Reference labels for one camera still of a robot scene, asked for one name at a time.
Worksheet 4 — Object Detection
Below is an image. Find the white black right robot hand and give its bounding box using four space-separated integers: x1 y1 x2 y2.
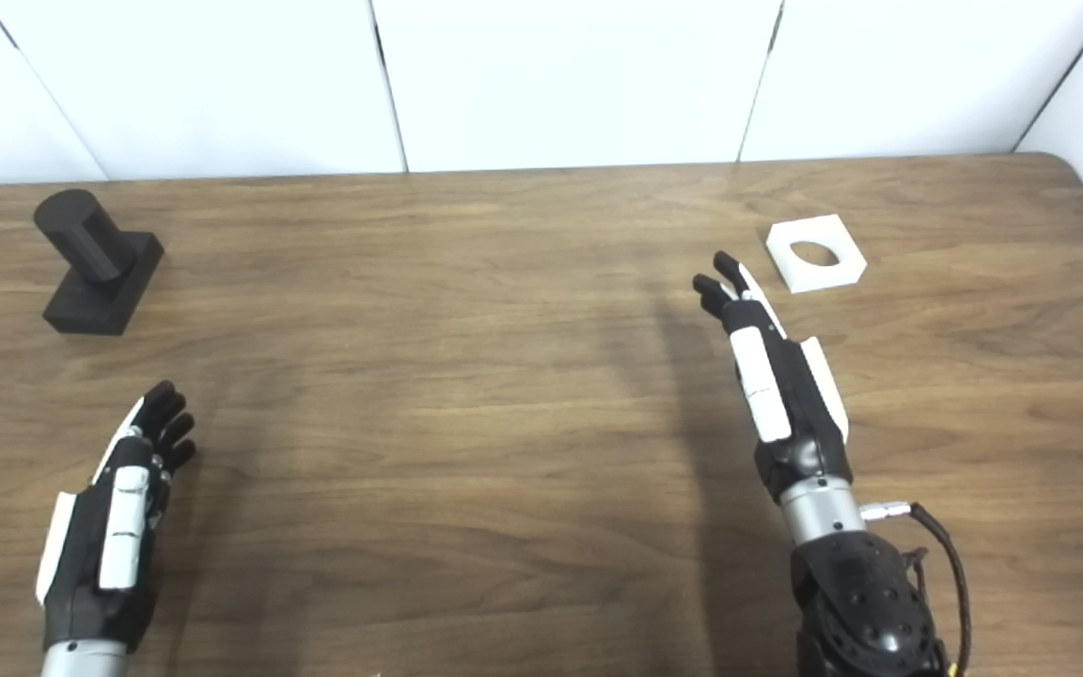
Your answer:
692 250 853 504

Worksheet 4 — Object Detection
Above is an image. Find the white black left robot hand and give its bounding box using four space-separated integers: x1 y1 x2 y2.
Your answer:
35 380 197 654

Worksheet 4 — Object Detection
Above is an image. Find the white square piece with hole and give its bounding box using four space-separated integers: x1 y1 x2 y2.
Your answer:
765 214 868 294

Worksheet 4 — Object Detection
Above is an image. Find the black peg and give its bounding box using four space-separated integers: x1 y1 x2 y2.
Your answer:
33 188 165 337

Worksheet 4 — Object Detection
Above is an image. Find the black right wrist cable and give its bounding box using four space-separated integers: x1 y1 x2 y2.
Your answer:
859 501 972 677

